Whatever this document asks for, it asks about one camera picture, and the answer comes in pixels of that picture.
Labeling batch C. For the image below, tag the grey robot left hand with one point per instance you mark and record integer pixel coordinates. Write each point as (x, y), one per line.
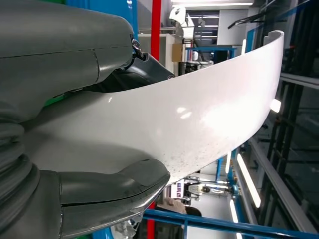
(54, 43)

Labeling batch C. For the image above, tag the person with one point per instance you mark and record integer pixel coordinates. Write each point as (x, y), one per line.
(171, 205)

